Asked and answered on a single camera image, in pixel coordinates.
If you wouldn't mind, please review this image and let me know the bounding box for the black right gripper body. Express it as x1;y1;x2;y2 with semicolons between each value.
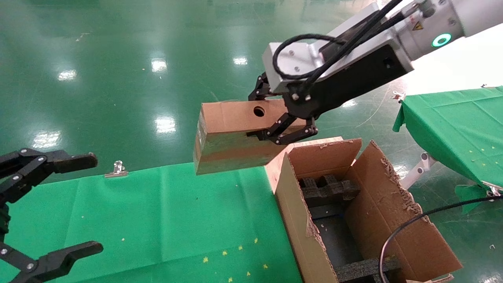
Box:
283;44;414;119

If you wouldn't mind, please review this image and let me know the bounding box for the black hanging cable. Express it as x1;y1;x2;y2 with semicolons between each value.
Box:
378;195;503;283

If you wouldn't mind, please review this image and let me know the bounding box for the small brown cardboard box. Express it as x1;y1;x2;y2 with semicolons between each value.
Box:
193;98;311;175

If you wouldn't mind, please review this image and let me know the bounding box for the dark foam liner sheet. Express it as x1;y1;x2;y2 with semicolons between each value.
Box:
308;204;378;268

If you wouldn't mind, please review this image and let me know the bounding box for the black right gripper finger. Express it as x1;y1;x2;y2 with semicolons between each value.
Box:
248;73;272;103
246;112;319;145

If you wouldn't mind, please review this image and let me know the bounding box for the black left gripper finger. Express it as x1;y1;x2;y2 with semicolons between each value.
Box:
0;241;104;283
0;148;98;205

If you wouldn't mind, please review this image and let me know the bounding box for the large open cardboard carton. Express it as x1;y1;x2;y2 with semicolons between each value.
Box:
274;138;463;283

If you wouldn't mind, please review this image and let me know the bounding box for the white table leg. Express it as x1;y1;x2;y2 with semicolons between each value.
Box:
401;151;437;191

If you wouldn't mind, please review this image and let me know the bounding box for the black foam block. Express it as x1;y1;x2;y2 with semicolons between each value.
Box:
299;175;361;209

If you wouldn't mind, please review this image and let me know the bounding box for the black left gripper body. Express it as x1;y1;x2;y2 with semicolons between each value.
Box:
0;202;10;236

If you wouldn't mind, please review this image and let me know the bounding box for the green table cloth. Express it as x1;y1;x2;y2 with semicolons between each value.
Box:
392;86;503;215
0;162;303;283

